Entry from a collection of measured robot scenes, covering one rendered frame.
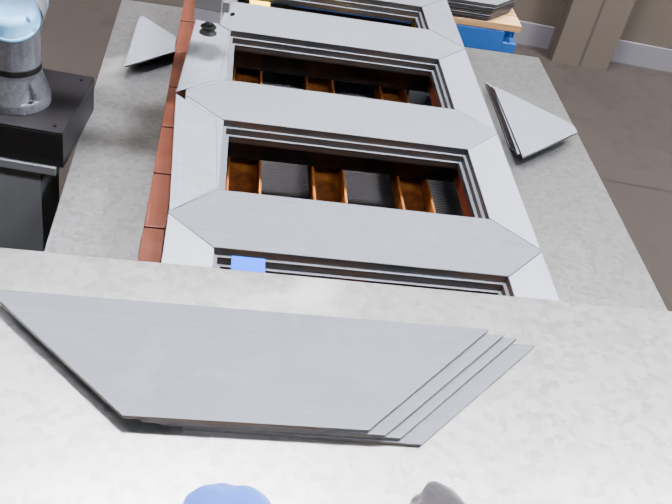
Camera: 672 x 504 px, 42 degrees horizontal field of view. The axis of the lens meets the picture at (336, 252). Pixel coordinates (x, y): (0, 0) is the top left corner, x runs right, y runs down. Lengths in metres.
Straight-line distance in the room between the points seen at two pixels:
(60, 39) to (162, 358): 3.12
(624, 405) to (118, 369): 0.67
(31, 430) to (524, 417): 0.61
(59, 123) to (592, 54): 3.33
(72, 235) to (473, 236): 0.83
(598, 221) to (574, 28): 2.68
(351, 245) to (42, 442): 0.80
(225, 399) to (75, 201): 1.01
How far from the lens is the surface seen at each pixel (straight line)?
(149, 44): 2.55
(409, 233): 1.73
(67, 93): 2.19
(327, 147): 1.99
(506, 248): 1.78
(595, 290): 1.96
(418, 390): 1.14
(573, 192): 2.25
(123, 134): 2.22
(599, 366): 1.31
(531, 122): 2.41
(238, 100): 2.04
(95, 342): 1.12
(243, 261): 1.54
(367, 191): 2.38
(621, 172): 4.02
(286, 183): 2.34
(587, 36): 4.80
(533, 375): 1.25
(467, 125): 2.15
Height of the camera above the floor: 1.88
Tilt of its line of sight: 38 degrees down
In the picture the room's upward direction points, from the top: 13 degrees clockwise
